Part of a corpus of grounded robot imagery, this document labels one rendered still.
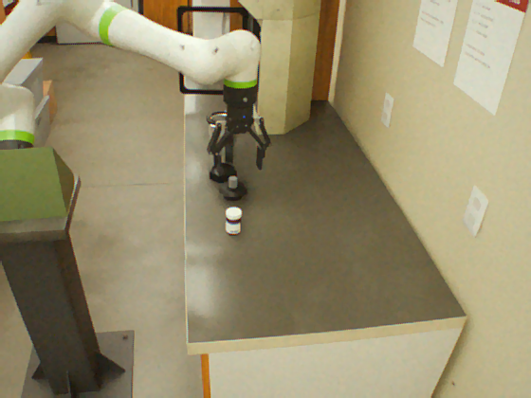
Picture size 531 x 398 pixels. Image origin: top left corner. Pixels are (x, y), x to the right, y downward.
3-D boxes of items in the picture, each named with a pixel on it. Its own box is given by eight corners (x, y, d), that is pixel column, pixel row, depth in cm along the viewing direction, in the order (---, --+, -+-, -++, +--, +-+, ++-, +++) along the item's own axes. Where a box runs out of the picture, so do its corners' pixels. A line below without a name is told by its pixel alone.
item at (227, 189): (245, 187, 160) (246, 170, 156) (247, 202, 152) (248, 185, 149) (218, 188, 158) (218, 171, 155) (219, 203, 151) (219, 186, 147)
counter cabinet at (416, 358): (289, 189, 334) (301, 66, 284) (388, 480, 167) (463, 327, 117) (194, 193, 324) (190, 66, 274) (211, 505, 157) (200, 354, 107)
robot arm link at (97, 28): (61, 23, 127) (80, -15, 126) (92, 41, 139) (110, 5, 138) (99, 40, 120) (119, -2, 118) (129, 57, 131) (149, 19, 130)
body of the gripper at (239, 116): (249, 96, 133) (249, 125, 138) (221, 99, 131) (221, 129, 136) (259, 105, 127) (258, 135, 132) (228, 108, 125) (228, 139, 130)
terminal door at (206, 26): (246, 96, 215) (248, 8, 193) (179, 94, 214) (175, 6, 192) (246, 95, 216) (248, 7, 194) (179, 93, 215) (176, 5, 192)
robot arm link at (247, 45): (270, 30, 119) (238, 24, 124) (239, 39, 110) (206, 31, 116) (268, 81, 127) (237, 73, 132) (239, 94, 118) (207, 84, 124)
